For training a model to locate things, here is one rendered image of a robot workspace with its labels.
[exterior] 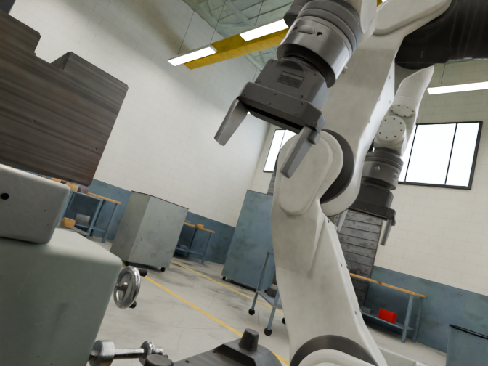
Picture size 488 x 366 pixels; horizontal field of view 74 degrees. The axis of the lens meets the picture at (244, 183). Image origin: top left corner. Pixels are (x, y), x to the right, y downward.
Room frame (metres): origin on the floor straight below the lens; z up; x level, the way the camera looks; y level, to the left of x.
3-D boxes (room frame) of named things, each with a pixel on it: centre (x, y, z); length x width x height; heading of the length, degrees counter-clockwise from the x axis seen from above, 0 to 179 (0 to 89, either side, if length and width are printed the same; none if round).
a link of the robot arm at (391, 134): (0.76, -0.30, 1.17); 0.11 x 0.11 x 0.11; 59
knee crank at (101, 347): (0.86, 0.14, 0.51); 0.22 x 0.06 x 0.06; 134
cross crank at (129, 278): (0.94, 0.26, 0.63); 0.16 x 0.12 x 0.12; 134
